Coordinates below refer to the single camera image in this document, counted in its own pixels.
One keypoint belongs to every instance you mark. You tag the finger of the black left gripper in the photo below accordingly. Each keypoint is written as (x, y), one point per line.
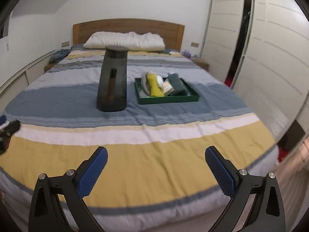
(6, 133)

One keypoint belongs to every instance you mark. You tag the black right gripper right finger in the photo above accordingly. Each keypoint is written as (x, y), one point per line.
(267, 210)

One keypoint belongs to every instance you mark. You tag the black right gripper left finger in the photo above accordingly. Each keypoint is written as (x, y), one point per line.
(46, 212)

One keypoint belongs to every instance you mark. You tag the dark teal towel blue trim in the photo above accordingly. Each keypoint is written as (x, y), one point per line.
(177, 84)

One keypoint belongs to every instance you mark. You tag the yellow cloth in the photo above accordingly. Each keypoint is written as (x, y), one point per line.
(155, 91)

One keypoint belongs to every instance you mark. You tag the clear plastic roll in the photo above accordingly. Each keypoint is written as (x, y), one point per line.
(164, 85)

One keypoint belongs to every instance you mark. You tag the grey fleece cloth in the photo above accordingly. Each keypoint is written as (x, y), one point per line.
(145, 84)

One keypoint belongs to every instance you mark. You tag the left wooden nightstand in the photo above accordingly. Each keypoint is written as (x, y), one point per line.
(49, 66)

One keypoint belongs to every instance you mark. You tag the wooden nightstand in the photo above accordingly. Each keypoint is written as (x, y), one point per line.
(201, 63)
(49, 66)

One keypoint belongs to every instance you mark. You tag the blue-green cloth on nightstand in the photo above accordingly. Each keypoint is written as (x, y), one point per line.
(59, 55)

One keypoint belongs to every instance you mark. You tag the striped bed cover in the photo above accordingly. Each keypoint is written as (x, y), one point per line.
(156, 171)

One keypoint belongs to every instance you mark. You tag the right wooden nightstand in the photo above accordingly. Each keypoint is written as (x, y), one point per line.
(201, 63)

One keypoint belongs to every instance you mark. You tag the white pillow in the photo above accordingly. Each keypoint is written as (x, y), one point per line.
(130, 40)

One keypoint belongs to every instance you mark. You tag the white wardrobe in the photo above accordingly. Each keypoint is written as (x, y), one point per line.
(272, 73)

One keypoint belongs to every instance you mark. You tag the purple item on nightstand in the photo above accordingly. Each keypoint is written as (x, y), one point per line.
(187, 54)

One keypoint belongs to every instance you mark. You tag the wooden headboard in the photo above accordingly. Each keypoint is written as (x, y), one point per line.
(171, 33)

